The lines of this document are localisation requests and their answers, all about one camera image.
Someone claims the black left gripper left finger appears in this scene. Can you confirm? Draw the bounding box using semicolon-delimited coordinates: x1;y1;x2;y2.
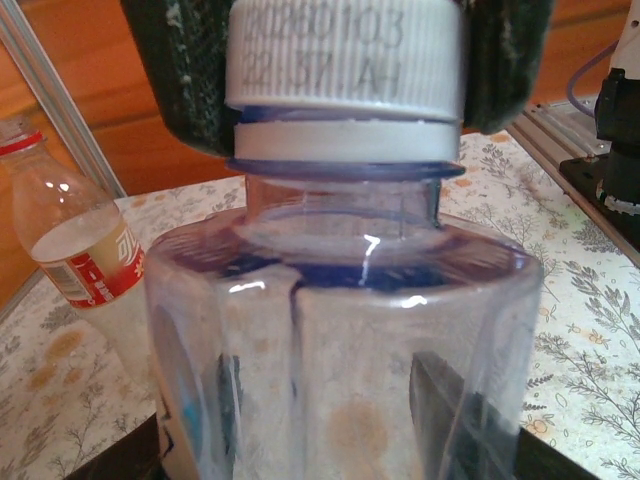
119;0;239;157

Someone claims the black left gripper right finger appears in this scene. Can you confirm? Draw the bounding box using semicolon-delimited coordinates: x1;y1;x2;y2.
457;0;555;135

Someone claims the white bottle cap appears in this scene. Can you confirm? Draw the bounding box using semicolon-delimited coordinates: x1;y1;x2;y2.
223;0;469;124

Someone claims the clear bottle with red label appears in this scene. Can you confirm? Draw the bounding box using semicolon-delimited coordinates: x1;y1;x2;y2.
0;115;157;386

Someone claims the clear purple-tinted plastic bottle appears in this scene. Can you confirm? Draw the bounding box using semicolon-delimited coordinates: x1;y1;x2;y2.
143;118;546;480

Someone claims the floral tablecloth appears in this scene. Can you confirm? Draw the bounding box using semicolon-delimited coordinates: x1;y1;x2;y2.
0;132;640;480

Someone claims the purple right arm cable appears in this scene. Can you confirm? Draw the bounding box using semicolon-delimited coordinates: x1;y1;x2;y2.
564;37;621;121

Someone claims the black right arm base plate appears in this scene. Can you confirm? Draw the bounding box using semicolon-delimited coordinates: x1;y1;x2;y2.
558;149;640;221

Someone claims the aluminium frame post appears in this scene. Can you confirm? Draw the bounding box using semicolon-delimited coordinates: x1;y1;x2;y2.
0;0;129;201

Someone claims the aluminium table edge rail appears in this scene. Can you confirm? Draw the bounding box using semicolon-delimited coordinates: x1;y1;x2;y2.
0;269;49;326

